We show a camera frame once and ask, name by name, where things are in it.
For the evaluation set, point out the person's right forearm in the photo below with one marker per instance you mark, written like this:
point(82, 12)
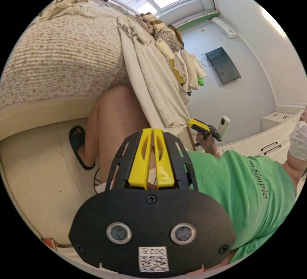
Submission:
point(217, 153)

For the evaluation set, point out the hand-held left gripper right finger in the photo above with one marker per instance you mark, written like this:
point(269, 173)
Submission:
point(164, 168)

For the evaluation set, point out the bed with knitted cream quilt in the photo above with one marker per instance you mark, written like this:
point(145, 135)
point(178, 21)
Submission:
point(62, 56)

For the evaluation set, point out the person's body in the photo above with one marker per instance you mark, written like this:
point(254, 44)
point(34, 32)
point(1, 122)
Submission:
point(239, 188)

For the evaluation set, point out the black wall television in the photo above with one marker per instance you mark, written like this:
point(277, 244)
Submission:
point(223, 65)

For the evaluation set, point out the crumpled cream blanket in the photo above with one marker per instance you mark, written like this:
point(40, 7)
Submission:
point(67, 5)

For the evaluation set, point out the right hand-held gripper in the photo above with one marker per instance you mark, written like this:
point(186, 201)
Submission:
point(211, 132)

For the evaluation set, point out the pile of clothes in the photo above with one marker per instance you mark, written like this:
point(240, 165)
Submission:
point(172, 41)

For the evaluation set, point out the white short sleeve shirt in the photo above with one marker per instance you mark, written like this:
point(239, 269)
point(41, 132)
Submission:
point(158, 77)

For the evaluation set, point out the white air conditioner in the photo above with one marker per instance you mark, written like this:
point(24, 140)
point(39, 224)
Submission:
point(225, 26)

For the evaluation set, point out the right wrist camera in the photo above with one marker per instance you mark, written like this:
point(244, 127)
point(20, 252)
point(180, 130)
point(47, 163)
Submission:
point(223, 126)

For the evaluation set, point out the person's right hand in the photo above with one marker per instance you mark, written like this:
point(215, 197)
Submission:
point(208, 145)

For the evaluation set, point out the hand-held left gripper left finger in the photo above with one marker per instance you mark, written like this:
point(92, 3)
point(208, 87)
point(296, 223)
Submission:
point(140, 164)

